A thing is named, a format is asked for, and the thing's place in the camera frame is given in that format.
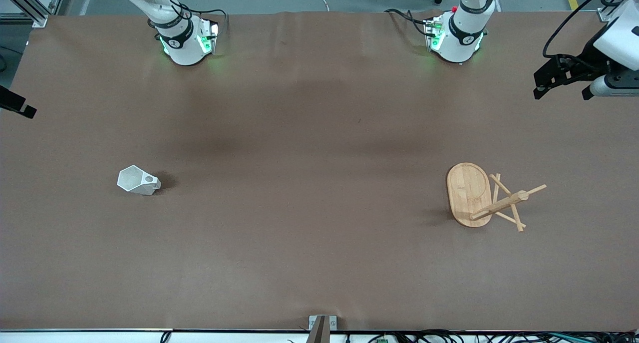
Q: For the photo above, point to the wooden cup rack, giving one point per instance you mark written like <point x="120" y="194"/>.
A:
<point x="469" y="193"/>

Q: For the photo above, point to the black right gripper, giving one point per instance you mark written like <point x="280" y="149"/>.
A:
<point x="14" y="102"/>

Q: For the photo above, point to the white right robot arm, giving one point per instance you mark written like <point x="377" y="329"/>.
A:
<point x="182" y="46"/>

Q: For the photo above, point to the metal camera bracket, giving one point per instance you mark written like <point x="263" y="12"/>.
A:
<point x="322" y="330"/>

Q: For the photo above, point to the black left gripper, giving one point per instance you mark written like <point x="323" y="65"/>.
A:
<point x="587" y="54"/>

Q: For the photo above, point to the white faceted cup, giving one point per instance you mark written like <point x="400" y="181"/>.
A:
<point x="132" y="180"/>

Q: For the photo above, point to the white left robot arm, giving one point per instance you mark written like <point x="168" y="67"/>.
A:
<point x="464" y="36"/>

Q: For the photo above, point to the brown table cover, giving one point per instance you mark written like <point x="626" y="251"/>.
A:
<point x="299" y="183"/>

